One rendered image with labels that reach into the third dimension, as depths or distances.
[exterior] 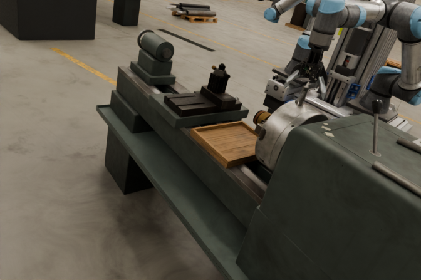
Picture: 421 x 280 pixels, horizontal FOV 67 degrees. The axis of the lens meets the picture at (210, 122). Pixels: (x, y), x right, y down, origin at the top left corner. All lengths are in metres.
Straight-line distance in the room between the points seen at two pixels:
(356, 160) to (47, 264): 1.70
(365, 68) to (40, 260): 2.15
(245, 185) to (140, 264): 0.97
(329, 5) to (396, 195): 0.60
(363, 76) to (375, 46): 0.18
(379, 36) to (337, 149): 1.14
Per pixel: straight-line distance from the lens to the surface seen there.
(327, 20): 1.14
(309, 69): 1.17
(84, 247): 2.18
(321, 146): 1.05
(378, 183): 0.99
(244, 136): 1.71
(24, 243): 2.24
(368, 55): 2.07
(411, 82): 1.76
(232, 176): 1.44
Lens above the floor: 1.66
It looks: 26 degrees down
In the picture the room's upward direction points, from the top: 14 degrees clockwise
